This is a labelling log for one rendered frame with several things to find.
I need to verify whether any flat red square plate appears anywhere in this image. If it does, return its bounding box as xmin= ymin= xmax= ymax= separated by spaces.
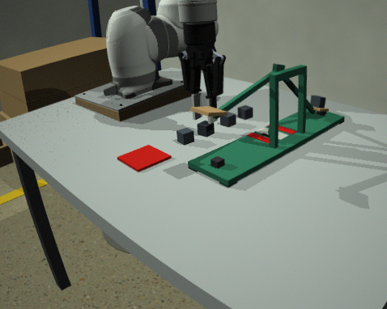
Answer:
xmin=117 ymin=145 xmax=172 ymax=172

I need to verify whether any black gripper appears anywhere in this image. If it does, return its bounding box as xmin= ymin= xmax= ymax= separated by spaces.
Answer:
xmin=178 ymin=22 xmax=226 ymax=108

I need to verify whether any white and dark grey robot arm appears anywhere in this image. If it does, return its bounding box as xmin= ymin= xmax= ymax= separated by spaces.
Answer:
xmin=101 ymin=0 xmax=219 ymax=99

